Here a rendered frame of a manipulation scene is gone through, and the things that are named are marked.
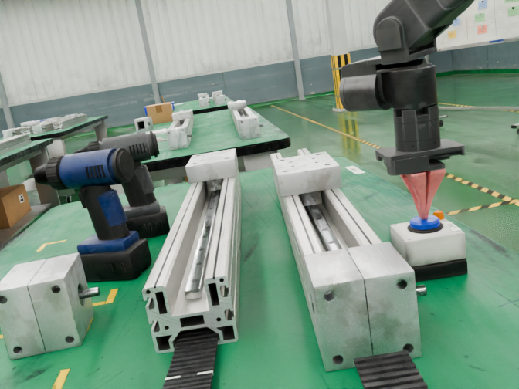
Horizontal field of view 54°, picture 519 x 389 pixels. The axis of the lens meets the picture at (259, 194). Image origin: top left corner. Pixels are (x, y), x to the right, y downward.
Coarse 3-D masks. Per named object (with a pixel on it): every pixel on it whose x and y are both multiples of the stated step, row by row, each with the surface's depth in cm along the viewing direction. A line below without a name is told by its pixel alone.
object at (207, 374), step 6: (204, 372) 54; (210, 372) 53; (168, 378) 53; (174, 378) 53; (180, 378) 53; (186, 378) 53; (192, 378) 53; (198, 378) 52; (204, 378) 52; (210, 378) 52; (168, 384) 52; (174, 384) 52
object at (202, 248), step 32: (192, 192) 106; (224, 192) 101; (192, 224) 89; (224, 224) 80; (160, 256) 69; (192, 256) 79; (224, 256) 65; (160, 288) 59; (192, 288) 64; (224, 288) 62; (160, 320) 60; (192, 320) 62; (224, 320) 61; (160, 352) 61
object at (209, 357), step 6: (204, 354) 58; (210, 354) 57; (174, 360) 57; (180, 360) 57; (186, 360) 57; (192, 360) 57; (198, 360) 56; (204, 360) 56; (210, 360) 56; (174, 366) 56; (180, 366) 56
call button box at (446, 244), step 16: (400, 224) 74; (448, 224) 71; (400, 240) 70; (416, 240) 68; (432, 240) 67; (448, 240) 68; (464, 240) 68; (416, 256) 68; (432, 256) 68; (448, 256) 68; (464, 256) 68; (416, 272) 68; (432, 272) 69; (448, 272) 69; (464, 272) 69
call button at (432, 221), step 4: (416, 216) 72; (428, 216) 72; (432, 216) 71; (412, 220) 71; (416, 220) 71; (420, 220) 70; (424, 220) 70; (428, 220) 70; (432, 220) 70; (436, 220) 70; (412, 224) 70; (416, 224) 70; (420, 224) 70; (424, 224) 69; (428, 224) 69; (432, 224) 69; (436, 224) 69; (416, 228) 70; (420, 228) 70; (424, 228) 69; (428, 228) 69
